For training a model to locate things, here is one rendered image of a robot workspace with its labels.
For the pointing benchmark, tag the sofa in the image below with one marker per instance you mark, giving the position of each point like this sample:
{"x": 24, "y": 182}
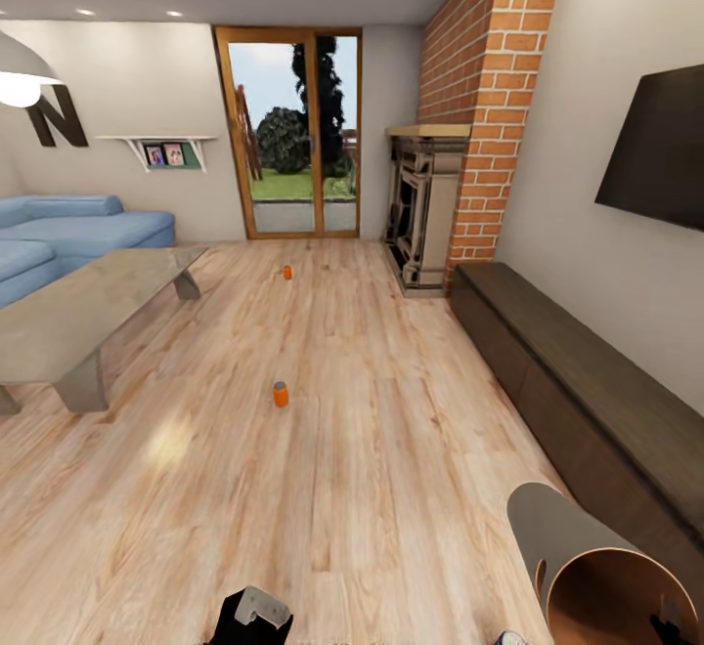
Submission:
{"x": 46, "y": 237}

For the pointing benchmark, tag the decorative sign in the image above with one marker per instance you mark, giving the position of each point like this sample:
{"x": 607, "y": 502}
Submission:
{"x": 65, "y": 120}

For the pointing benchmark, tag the shelf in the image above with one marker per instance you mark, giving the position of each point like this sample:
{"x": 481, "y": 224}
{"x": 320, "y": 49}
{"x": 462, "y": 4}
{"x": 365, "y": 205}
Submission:
{"x": 191, "y": 149}

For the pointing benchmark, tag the wood fireplace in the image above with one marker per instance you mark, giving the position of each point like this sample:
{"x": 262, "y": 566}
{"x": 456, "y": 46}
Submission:
{"x": 423, "y": 188}

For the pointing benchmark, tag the wall mounted tv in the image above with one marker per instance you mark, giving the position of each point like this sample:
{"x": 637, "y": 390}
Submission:
{"x": 657, "y": 166}

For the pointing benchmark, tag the door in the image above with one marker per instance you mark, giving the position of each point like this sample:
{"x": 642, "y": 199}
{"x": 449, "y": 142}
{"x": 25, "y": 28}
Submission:
{"x": 294, "y": 99}

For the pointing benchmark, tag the trash can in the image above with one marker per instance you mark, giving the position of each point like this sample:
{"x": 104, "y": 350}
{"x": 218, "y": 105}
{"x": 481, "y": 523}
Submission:
{"x": 594, "y": 587}

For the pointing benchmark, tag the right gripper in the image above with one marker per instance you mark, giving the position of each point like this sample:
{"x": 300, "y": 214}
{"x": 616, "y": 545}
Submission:
{"x": 668, "y": 632}

